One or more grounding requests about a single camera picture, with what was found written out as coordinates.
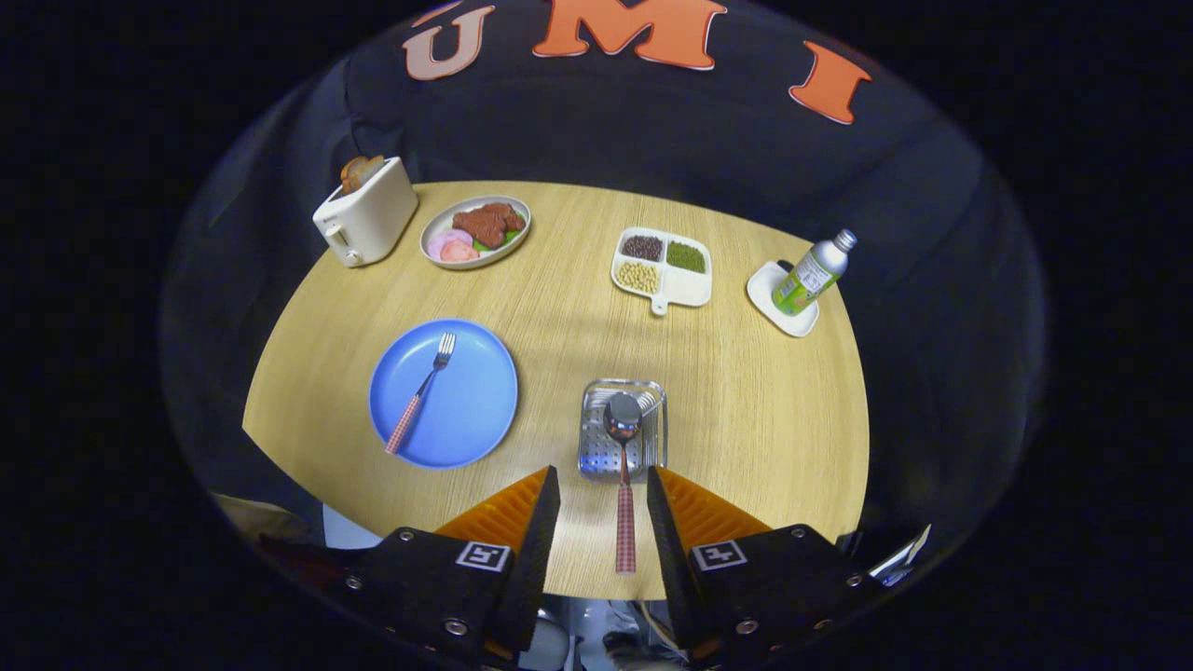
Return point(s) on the clear square drain tray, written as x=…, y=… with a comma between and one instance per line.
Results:
x=596, y=457

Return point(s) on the silver green label bottle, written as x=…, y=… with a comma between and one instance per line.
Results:
x=811, y=275

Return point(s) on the green lettuce leaf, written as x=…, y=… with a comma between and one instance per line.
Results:
x=508, y=239

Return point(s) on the cream toaster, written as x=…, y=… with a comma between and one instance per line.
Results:
x=373, y=224

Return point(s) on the brown meat pieces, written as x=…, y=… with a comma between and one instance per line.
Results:
x=486, y=224

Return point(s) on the white square coaster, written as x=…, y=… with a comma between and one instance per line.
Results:
x=764, y=289

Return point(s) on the green beans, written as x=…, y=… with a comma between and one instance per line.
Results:
x=686, y=256

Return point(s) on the oval grey food plate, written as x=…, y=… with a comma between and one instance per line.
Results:
x=438, y=240

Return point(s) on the blue round plate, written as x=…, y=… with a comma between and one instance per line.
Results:
x=466, y=401

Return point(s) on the toasted bread slices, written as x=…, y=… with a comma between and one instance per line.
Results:
x=359, y=172

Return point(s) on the pink ham slices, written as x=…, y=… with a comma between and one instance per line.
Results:
x=452, y=248

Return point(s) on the white divided dish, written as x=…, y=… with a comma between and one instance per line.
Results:
x=688, y=287

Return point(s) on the yellow beans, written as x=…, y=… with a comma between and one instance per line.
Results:
x=637, y=277

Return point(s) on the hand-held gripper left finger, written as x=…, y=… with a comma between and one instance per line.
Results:
x=531, y=559

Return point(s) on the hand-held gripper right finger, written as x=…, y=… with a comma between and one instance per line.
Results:
x=673, y=559

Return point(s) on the dark brown beans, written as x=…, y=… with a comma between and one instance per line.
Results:
x=642, y=248

